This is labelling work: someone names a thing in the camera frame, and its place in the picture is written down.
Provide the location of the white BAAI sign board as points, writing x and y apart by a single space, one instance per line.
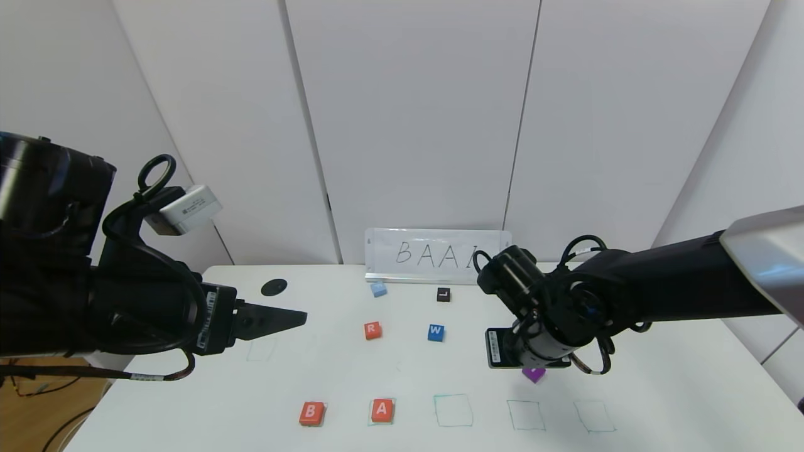
433 240

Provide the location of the orange letter A block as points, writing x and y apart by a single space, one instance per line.
382 410

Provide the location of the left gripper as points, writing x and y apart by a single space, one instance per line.
215 317

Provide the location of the orange letter B block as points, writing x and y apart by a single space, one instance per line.
312 414

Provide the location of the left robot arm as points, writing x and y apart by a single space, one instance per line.
38 251

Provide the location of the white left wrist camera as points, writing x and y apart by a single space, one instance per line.
191 207

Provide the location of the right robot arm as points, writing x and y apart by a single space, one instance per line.
678 282

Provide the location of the light blue letter block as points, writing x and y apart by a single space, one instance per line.
378 289

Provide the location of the black letter L block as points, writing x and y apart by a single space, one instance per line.
443 295

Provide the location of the orange letter R block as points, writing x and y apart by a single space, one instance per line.
372 330

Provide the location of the blue letter W block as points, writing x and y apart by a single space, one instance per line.
436 333

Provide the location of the purple letter I block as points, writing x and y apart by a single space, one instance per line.
534 375

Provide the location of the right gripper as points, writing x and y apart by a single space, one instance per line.
499 349

